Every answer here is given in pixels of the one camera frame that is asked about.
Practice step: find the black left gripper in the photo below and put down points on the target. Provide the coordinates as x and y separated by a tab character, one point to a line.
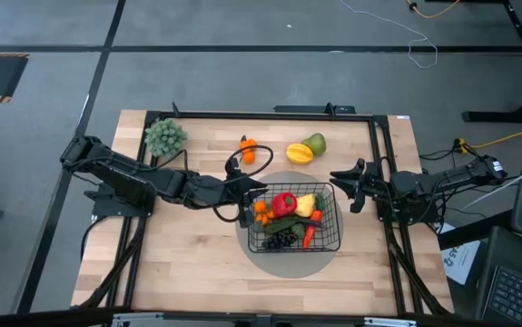
215	193

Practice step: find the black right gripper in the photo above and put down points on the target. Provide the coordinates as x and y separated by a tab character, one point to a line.
378	181

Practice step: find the tangerine cluster with leaves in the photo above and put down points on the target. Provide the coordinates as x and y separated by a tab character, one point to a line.
260	207
248	156

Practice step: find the red bell pepper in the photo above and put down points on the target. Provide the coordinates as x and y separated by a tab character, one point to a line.
283	204

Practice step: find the green cucumber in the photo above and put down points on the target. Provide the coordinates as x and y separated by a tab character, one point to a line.
278	224

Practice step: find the dark purple grape bunch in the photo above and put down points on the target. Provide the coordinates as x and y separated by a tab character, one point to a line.
278	240

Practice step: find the green pear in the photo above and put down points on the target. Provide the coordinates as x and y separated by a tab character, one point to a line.
316	143

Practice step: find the plain yellow gourd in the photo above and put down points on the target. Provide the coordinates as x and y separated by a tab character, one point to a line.
305	205

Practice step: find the yellow striped squash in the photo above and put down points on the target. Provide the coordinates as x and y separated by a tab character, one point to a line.
299	153

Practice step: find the orange carrot with green leaves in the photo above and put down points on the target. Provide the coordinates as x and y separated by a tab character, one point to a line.
308	234

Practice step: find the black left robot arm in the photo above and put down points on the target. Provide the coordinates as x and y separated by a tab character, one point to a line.
124	181

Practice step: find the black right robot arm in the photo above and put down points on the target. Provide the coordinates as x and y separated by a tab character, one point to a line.
433	184

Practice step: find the round grey mat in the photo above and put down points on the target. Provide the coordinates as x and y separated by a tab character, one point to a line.
288	265

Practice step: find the green artichoke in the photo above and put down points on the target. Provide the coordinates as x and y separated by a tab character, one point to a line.
165	138

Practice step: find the black laptop keyboard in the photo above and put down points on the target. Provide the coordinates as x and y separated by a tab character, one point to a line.
519	297

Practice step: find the black bar with silver brackets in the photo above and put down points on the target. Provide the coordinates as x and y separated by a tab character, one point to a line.
38	318

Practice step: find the black aluminium table frame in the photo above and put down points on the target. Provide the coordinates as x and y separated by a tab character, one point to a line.
265	116

